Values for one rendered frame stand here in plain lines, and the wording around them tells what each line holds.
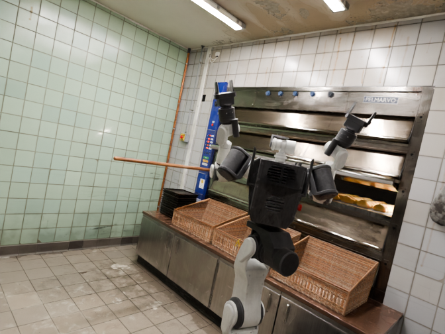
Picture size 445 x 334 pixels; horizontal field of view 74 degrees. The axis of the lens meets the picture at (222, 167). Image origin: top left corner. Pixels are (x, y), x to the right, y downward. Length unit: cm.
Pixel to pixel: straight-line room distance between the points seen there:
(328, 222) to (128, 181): 234
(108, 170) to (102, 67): 112
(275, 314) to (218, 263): 60
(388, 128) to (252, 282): 152
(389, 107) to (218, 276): 183
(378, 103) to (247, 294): 171
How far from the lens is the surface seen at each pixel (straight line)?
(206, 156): 339
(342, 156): 163
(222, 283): 253
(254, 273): 155
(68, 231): 366
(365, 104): 258
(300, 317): 217
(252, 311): 162
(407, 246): 240
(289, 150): 147
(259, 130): 299
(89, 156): 351
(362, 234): 247
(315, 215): 261
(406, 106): 250
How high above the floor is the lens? 139
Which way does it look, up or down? 3 degrees down
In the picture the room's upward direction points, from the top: 12 degrees clockwise
